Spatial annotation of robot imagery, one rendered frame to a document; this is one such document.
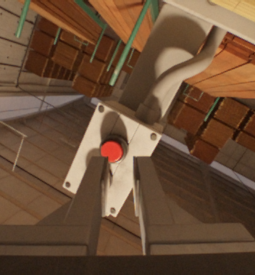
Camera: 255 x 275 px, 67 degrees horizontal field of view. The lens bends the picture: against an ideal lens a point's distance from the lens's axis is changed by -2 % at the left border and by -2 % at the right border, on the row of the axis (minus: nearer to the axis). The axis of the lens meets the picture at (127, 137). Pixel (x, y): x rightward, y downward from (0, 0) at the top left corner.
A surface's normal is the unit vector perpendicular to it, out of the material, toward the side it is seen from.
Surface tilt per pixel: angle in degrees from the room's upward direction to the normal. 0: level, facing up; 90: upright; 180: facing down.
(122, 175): 90
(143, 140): 90
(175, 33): 90
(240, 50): 90
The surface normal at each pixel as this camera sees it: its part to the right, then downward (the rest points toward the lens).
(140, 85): -0.20, 0.22
